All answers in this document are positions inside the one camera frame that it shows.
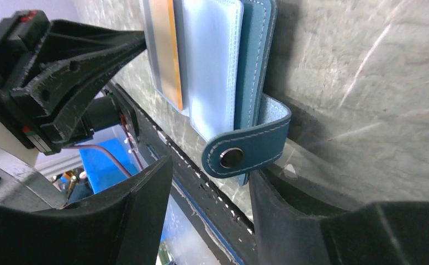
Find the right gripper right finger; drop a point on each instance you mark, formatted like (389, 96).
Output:
(379, 233)

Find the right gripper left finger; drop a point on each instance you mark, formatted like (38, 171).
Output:
(120, 225)

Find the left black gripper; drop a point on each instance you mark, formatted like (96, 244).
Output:
(50, 70)

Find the blue card holder wallet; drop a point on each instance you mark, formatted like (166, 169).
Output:
(223, 52)

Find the blue plastic bin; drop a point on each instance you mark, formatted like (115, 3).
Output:
(101, 171)

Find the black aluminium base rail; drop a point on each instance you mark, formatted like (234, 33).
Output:
(203, 225)

